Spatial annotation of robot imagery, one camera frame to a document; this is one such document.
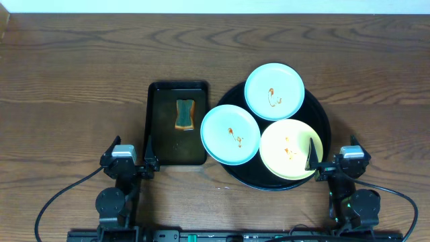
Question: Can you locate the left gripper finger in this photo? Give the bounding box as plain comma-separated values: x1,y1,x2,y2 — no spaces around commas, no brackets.
144,135,160,171
102,136,121,161

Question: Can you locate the black round tray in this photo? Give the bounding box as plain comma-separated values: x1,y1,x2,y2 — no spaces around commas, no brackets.
218,82,331,191

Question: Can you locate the light blue plate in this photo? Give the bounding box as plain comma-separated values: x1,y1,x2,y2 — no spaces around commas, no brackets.
200,104,261,166
244,63,305,121

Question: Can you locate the orange green scrub sponge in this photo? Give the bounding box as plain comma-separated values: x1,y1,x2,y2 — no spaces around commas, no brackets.
175,99,195,130

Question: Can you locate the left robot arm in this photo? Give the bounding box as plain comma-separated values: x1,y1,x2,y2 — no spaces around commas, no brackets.
95,136,160,242

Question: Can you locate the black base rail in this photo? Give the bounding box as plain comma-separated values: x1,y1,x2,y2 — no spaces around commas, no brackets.
67,228,403,242

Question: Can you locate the yellow plate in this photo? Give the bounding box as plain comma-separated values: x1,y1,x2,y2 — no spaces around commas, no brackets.
259,119,324,180

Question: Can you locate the light blue plate top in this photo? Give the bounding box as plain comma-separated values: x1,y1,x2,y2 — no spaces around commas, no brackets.
244,63,305,121

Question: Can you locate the black rectangular tray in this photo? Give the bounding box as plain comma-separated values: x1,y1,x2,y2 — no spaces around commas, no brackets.
143,81,209,165

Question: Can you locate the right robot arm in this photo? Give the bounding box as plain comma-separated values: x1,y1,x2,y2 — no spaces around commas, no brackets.
305,136,380,236

